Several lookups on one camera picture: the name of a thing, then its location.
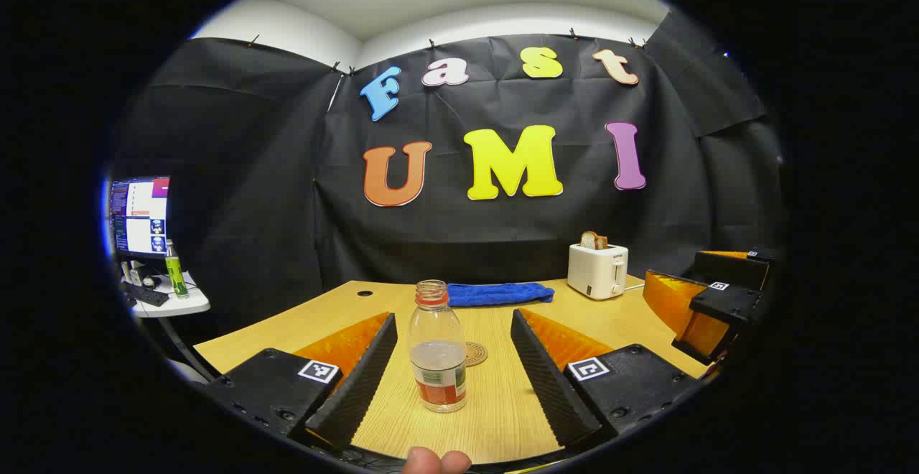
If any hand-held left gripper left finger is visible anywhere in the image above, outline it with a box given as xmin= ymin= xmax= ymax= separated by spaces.
xmin=205 ymin=311 xmax=398 ymax=453

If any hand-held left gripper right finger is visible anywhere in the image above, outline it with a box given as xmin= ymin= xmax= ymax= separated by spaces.
xmin=510 ymin=307 xmax=703 ymax=452

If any clear plastic water bottle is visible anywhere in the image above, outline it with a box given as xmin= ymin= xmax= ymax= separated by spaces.
xmin=408 ymin=280 xmax=469 ymax=414

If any green bottle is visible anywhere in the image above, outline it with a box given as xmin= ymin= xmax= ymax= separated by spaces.
xmin=164 ymin=239 xmax=190 ymax=299

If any blue towel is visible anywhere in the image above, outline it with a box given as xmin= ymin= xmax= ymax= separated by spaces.
xmin=447 ymin=282 xmax=555 ymax=308

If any white toaster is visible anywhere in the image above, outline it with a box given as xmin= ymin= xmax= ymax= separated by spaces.
xmin=567 ymin=243 xmax=630 ymax=300

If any white side table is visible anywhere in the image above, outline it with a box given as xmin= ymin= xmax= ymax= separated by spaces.
xmin=118 ymin=269 xmax=212 ymax=318

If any black backdrop cloth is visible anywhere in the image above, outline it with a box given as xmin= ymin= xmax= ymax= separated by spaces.
xmin=115 ymin=11 xmax=783 ymax=331

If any black keyboard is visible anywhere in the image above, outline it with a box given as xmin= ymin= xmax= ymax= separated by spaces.
xmin=122 ymin=282 xmax=170 ymax=307

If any computer monitor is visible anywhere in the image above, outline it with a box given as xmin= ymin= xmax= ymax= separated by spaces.
xmin=109 ymin=176 xmax=172 ymax=259

